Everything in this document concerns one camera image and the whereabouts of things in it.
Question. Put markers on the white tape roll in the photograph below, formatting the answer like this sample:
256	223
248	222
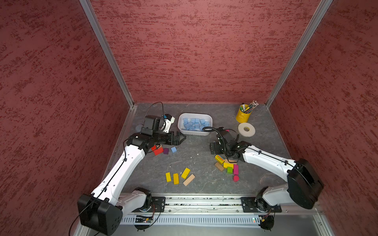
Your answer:
246	129

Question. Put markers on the magenta cylinder block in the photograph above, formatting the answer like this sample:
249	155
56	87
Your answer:
235	178

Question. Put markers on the magenta long block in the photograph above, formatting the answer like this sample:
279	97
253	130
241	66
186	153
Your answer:
235	169

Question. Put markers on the yellow long block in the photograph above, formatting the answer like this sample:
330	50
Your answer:
185	173

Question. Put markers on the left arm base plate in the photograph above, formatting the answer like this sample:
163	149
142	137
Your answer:
156	204

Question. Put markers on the white plastic tray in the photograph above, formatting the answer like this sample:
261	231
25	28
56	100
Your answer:
193	123

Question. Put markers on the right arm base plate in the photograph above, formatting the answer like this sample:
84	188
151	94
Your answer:
249	204

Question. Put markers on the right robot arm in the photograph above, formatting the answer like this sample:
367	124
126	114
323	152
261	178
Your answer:
303	185

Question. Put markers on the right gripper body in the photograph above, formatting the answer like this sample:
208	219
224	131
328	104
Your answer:
218	148

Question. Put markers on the brown wooden block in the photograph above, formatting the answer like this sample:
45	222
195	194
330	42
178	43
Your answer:
219	166

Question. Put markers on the long red block left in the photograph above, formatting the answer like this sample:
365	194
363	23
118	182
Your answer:
158	151

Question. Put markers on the long tan wooden block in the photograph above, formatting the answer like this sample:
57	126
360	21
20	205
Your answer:
189	180

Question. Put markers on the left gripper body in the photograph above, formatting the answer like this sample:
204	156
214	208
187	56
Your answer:
169	138

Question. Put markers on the striped yellow block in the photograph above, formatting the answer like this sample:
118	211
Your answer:
219	159

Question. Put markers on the yellow block right cluster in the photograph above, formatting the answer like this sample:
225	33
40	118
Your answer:
228	165

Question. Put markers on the yellow pen holder can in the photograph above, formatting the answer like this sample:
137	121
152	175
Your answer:
243	114

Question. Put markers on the pens in can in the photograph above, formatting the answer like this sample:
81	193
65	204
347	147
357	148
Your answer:
251	106

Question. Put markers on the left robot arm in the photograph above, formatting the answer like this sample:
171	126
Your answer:
101	210

